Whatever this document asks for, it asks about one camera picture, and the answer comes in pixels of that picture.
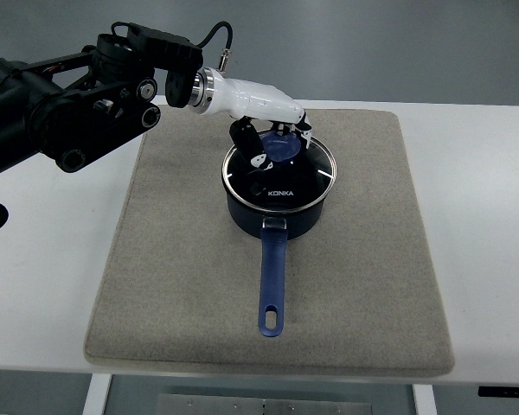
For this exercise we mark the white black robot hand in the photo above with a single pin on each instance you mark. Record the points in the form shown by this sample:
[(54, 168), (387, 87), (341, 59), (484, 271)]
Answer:
[(269, 126)]

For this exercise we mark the glass lid blue knob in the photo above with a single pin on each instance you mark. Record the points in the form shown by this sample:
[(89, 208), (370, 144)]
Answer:
[(283, 174)]

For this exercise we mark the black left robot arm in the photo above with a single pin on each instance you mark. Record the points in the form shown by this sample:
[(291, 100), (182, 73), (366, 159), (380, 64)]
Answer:
[(77, 108)]

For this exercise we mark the dark blue saucepan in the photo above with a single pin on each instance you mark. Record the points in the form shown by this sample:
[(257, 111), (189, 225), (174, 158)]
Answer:
[(274, 231)]

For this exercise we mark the beige felt mat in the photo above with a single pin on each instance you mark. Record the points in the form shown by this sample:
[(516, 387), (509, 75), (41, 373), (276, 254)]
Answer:
[(186, 290)]

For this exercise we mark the white table leg left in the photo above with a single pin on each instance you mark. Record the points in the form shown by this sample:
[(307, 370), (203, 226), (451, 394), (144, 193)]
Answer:
[(97, 394)]

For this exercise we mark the white table leg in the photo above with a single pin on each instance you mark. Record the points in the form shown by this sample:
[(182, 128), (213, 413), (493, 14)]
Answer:
[(97, 394), (424, 400)]

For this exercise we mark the white table leg right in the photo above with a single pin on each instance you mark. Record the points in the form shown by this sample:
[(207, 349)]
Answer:
[(424, 400)]

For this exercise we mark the black table control panel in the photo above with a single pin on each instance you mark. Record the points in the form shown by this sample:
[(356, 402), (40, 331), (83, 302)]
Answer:
[(509, 392)]

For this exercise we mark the grey metal base plate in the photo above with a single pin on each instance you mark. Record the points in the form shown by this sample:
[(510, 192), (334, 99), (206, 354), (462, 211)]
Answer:
[(201, 404)]

